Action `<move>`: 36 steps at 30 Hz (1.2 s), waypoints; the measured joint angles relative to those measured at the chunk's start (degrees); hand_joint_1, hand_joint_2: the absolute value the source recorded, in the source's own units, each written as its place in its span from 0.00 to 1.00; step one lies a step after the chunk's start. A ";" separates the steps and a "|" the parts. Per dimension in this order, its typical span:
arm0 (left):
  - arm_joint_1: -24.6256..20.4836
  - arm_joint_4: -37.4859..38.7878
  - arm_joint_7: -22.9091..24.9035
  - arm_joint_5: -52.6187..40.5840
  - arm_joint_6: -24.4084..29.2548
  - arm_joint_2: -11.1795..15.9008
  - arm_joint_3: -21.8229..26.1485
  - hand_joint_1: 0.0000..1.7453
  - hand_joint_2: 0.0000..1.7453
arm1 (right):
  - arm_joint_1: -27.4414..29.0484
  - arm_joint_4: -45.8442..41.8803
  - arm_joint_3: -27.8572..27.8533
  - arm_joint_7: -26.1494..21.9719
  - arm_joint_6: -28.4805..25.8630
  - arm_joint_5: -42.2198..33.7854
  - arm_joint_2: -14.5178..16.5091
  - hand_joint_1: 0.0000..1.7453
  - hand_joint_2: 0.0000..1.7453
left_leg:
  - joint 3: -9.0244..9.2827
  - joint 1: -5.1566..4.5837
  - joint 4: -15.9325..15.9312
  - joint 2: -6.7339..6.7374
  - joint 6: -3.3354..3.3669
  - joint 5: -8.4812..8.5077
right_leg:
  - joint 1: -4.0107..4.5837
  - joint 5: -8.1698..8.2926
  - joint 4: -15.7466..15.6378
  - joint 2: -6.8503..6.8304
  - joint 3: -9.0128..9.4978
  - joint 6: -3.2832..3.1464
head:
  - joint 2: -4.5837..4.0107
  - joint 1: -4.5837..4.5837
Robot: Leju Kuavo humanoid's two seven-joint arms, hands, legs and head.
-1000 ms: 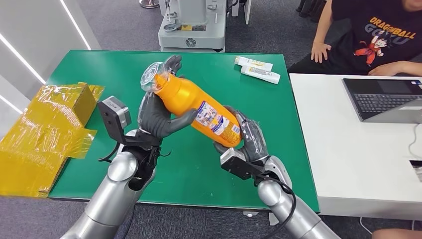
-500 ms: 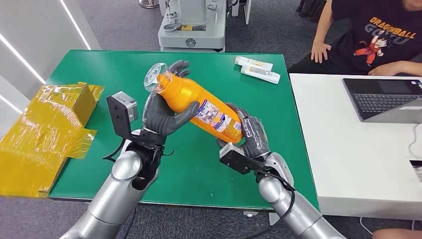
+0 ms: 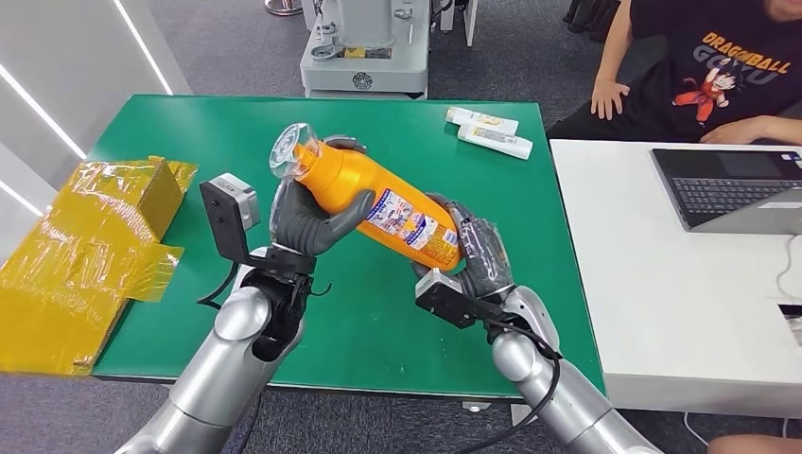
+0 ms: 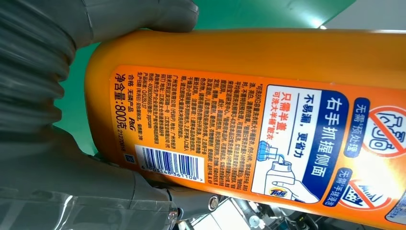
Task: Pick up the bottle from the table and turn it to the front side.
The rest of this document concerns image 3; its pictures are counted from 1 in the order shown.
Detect person's knee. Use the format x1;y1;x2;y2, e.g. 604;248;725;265
707;434;802;454

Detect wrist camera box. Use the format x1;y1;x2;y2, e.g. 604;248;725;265
414;268;497;330
200;172;261;265

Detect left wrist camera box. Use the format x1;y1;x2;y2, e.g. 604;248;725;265
200;172;261;265

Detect black flat object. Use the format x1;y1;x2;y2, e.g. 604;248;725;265
778;304;802;347

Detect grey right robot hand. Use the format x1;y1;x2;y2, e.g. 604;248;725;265
410;192;516;301

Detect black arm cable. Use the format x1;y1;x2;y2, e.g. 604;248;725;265
450;316;564;454
196;261;240;309

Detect black chair legs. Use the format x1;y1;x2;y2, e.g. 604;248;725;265
562;0;624;40

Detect orange detergent bottle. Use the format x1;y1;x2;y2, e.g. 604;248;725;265
269;122;465;271

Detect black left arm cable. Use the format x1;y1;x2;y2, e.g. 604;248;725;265
196;261;240;309

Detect yellow tape-wrapped cardboard box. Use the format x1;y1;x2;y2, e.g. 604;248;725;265
0;156;199;377

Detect white furniture leg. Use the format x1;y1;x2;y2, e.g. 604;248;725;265
438;0;479;48

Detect white tube with yellow print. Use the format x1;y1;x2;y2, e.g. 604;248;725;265
456;123;533;161
445;106;520;137

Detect person's left hand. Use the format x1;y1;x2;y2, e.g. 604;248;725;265
700;117;762;146

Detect person's right hand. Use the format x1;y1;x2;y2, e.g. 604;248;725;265
589;78;631;121

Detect person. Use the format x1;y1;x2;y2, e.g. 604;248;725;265
546;0;802;147

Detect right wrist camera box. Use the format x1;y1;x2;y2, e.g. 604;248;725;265
414;268;497;330

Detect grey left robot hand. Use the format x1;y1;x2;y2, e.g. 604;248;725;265
269;134;377;258

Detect white cable on floor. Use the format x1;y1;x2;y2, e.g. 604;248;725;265
683;411;710;447

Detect dark grey laptop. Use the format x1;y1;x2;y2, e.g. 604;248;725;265
650;148;802;236

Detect white machine base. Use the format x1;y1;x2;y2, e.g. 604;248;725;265
299;0;432;100

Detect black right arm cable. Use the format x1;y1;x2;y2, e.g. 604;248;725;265
450;316;564;454

